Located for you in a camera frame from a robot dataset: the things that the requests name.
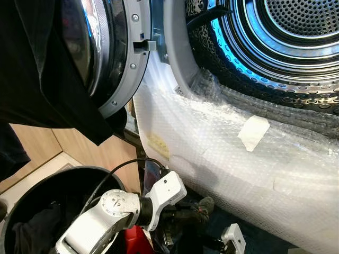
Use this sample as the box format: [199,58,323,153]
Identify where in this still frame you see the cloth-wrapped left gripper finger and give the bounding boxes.
[182,196,216,224]

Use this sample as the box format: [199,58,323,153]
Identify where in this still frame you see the bubble-wrapped white washing machine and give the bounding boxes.
[131,0,339,254]

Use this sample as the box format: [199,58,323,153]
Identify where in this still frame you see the dark clothes in bucket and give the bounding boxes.
[10,204,69,254]

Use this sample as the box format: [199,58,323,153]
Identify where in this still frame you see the red plastic object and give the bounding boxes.
[123,224,155,254]

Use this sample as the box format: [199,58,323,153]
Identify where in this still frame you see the yellow sticker under wrap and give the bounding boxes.
[148,132,171,160]

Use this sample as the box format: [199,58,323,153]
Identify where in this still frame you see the white tape piece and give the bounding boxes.
[237,115,271,153]

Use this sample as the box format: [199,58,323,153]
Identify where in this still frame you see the black round laundry bucket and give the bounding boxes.
[0,166,129,254]

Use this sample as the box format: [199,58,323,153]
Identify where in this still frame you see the round grey washer door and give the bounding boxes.
[59,0,156,119]

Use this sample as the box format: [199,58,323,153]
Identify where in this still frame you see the grey rubber door gasket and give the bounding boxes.
[162,0,212,98]

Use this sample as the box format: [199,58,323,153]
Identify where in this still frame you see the perforated steel washer drum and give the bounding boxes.
[185,0,339,114]

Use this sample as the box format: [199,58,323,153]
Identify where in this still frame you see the dark blue cloth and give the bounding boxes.
[0,123,31,182]

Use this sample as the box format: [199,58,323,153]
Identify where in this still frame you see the black hanging garment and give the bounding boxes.
[0,0,128,147]

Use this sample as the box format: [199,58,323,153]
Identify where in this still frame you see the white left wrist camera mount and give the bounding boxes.
[144,170,188,232]

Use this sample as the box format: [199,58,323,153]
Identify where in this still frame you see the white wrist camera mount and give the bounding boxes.
[221,223,247,254]
[144,170,188,232]

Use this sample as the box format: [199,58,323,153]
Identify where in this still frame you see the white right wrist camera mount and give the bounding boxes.
[221,223,247,254]

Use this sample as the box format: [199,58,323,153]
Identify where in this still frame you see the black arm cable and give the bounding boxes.
[81,158,169,216]

